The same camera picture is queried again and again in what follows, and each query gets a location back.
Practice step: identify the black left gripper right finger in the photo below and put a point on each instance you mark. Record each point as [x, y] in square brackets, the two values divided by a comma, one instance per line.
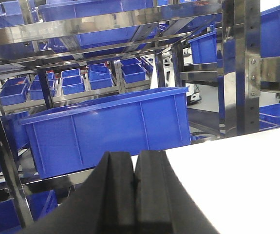
[162, 204]

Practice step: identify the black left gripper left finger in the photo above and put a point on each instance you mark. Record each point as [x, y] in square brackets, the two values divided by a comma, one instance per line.
[103, 204]

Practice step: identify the large blue plastic bin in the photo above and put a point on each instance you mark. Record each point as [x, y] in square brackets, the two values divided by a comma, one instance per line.
[72, 138]

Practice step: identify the stainless steel shelf rack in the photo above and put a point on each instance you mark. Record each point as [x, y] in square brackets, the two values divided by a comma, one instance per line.
[217, 49]

